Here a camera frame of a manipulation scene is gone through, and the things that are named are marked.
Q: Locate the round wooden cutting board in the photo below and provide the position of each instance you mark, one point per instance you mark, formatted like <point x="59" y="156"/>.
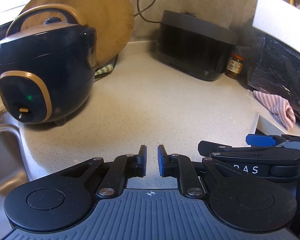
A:
<point x="112" y="19"/>

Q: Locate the black rectangular appliance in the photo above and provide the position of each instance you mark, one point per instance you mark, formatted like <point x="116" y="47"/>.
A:
<point x="194" y="46"/>

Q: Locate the stainless steel sink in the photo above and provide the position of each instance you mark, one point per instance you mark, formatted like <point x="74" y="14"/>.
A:
<point x="12" y="169"/>

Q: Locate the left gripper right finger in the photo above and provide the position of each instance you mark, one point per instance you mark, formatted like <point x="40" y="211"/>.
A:
<point x="184" y="170"/>

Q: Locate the green white woven cloth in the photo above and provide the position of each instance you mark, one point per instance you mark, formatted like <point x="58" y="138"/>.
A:
<point x="104" y="70"/>

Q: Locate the pink striped cloth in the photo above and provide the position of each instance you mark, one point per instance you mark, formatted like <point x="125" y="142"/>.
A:
<point x="279" y="107"/>

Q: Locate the black glossy bag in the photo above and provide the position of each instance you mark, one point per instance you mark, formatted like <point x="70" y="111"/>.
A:
<point x="275" y="69"/>

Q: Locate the glass sauce jar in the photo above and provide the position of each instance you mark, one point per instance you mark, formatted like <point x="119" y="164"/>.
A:
<point x="234" y="66"/>

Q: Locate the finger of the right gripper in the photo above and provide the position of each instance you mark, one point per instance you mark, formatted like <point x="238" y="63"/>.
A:
<point x="260" y="140"/>
<point x="206" y="148"/>

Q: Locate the navy and gold rice cooker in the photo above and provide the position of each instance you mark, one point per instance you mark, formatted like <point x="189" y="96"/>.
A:
<point x="47" y="64"/>

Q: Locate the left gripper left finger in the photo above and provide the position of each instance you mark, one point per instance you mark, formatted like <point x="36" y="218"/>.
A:
<point x="115" y="174"/>

